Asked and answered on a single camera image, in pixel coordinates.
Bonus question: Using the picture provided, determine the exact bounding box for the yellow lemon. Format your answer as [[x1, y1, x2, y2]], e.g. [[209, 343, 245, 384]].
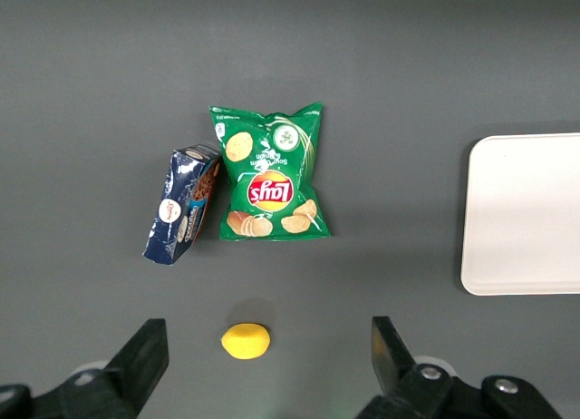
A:
[[219, 322, 272, 360]]

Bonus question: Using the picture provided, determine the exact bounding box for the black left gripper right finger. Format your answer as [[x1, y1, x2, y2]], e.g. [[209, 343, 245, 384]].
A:
[[357, 316, 563, 419]]

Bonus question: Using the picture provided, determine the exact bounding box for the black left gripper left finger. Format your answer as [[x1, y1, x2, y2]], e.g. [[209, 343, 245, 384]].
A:
[[0, 317, 170, 419]]

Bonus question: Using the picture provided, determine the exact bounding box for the blue cookie box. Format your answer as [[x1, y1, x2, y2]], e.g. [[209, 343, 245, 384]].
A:
[[141, 142, 224, 267]]

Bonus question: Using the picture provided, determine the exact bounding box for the beige plastic tray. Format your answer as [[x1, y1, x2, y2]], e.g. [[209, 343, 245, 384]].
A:
[[459, 132, 580, 297]]

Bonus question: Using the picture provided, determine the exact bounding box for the green Lays chips bag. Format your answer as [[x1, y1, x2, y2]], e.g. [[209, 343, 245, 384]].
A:
[[208, 101, 332, 242]]

